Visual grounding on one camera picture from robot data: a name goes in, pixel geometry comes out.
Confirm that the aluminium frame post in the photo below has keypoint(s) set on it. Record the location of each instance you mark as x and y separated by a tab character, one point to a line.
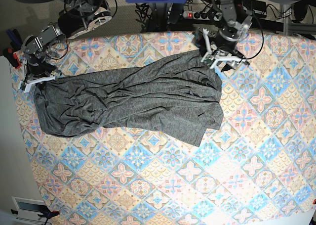
286	12

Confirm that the red black table clamp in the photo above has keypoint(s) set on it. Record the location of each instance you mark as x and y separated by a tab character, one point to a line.
11	56

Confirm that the grey t-shirt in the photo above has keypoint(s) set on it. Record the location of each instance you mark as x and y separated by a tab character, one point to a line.
177	95

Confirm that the white floor vent box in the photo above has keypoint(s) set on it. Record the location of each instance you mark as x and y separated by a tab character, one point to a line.
28	210

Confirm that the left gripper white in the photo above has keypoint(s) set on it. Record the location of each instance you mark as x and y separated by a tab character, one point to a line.
213	55

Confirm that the patterned tile tablecloth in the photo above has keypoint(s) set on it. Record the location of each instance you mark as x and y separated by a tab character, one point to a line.
260	166

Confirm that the blue black bottom clamp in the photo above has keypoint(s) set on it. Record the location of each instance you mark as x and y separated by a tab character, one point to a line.
48	215

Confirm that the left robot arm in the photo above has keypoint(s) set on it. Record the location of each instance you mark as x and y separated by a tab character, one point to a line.
233	19

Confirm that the blue handled clamp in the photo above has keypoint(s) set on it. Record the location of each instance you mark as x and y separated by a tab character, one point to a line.
16	40

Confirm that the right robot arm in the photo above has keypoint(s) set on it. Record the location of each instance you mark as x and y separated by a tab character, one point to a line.
33	54

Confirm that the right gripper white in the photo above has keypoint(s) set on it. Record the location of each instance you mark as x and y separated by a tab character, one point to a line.
37	72

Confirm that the white power strip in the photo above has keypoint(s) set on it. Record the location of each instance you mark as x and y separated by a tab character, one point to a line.
206	15

